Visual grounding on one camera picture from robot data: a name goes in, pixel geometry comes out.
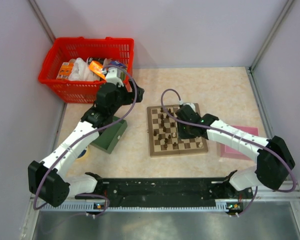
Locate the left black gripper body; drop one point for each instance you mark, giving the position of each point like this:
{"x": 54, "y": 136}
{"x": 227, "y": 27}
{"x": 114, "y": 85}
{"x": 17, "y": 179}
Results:
{"x": 123, "y": 97}

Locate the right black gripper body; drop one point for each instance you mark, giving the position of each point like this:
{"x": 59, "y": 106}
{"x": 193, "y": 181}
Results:
{"x": 184, "y": 131}

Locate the wooden chess board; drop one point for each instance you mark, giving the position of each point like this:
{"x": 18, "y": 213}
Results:
{"x": 164, "y": 139}

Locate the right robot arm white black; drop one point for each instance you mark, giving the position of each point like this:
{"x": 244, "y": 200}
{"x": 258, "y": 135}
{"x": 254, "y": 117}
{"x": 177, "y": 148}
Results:
{"x": 273, "y": 160}

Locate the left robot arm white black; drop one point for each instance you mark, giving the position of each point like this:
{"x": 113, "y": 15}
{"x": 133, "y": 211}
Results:
{"x": 47, "y": 179}

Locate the orange snack box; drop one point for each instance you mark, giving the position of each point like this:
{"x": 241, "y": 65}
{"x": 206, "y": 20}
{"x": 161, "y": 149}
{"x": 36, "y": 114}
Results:
{"x": 98, "y": 69}

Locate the blue red package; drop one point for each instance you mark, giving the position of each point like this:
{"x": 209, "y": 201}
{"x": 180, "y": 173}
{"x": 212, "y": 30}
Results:
{"x": 116, "y": 67}

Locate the white plastic bag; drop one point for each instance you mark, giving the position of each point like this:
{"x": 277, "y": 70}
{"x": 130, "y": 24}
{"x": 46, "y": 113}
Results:
{"x": 81, "y": 72}

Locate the dark green box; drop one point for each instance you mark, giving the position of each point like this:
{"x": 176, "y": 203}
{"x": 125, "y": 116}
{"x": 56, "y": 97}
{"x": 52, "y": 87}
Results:
{"x": 110, "y": 137}

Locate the orange carton in basket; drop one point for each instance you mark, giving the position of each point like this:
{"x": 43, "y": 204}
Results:
{"x": 65, "y": 71}

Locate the yellow tape roll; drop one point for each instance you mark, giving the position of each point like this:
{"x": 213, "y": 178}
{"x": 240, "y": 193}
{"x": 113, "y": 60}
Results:
{"x": 84, "y": 153}

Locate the red plastic basket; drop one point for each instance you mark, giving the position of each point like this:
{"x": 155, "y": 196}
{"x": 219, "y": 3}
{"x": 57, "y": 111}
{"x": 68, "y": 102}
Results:
{"x": 68, "y": 49}

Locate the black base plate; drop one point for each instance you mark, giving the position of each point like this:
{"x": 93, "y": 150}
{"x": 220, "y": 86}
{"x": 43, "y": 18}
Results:
{"x": 167, "y": 192}

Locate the grey cable duct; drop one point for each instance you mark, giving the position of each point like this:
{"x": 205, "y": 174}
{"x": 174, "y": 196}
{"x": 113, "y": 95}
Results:
{"x": 89, "y": 206}

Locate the aluminium frame rail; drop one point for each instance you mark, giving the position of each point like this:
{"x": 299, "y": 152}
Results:
{"x": 261, "y": 191}

